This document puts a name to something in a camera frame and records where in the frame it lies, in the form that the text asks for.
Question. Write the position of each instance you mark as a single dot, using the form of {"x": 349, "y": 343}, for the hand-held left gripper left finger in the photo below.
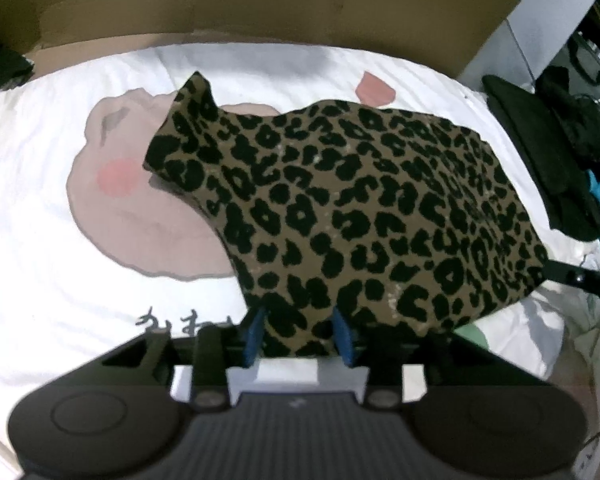
{"x": 254, "y": 336}

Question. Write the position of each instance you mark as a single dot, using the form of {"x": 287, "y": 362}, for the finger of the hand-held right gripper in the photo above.
{"x": 580, "y": 277}

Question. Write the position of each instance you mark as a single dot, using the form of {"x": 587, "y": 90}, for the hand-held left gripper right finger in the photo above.
{"x": 343, "y": 338}

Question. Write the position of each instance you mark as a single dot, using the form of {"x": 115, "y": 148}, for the leopard print garment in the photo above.
{"x": 360, "y": 210}

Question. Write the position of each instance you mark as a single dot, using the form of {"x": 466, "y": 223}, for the dark clothes pile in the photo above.
{"x": 580, "y": 110}

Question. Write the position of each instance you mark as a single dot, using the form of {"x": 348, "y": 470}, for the black garment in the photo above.
{"x": 545, "y": 160}

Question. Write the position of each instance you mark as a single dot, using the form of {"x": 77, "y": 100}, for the white printed blanket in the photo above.
{"x": 70, "y": 270}

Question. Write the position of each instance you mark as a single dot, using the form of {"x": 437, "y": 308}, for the brown cardboard sheet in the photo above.
{"x": 230, "y": 0}

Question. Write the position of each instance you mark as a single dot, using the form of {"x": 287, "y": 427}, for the dark cloth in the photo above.
{"x": 0, "y": 67}

